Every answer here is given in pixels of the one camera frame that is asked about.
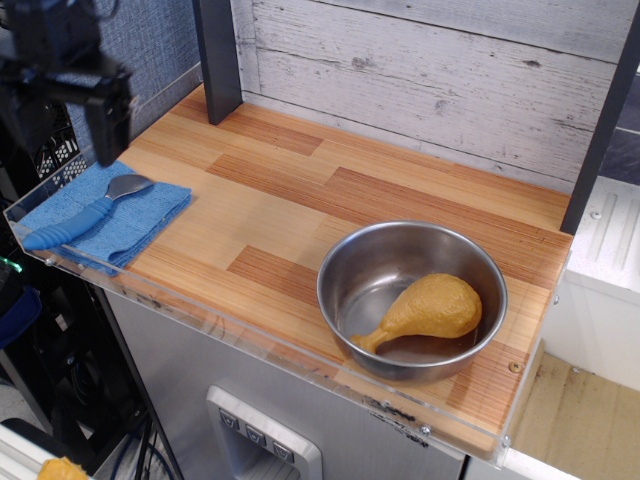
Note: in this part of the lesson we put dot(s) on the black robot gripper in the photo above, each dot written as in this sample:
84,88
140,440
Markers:
53,50

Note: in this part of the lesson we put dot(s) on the blue handled metal spoon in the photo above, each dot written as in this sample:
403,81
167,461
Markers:
62,233

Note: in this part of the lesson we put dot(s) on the blue folded cloth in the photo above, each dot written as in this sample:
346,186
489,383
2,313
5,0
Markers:
126,230

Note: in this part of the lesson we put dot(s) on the black plastic crate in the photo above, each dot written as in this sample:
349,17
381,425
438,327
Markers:
61,146

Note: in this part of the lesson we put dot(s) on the blue fabric partition panel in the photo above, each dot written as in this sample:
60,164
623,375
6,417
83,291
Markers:
157,41

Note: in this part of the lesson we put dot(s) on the stainless steel bowl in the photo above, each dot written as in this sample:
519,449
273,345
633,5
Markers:
364,273

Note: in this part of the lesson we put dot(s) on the silver toy fridge cabinet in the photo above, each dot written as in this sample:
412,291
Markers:
178,364

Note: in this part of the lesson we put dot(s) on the yellow object bottom left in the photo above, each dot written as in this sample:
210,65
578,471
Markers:
61,469

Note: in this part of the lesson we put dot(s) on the toy chicken drumstick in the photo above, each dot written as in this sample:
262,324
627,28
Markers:
438,305

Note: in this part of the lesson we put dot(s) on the clear acrylic table guard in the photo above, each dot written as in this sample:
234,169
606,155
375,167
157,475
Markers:
240,265

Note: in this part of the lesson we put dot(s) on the white toy sink unit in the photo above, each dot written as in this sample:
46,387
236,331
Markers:
593,320

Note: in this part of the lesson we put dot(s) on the dark grey left post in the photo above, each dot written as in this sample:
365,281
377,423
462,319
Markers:
219,58

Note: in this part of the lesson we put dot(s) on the dark grey post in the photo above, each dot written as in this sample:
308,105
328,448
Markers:
611,111
219,58

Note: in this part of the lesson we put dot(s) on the dark grey right post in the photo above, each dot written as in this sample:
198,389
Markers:
611,111

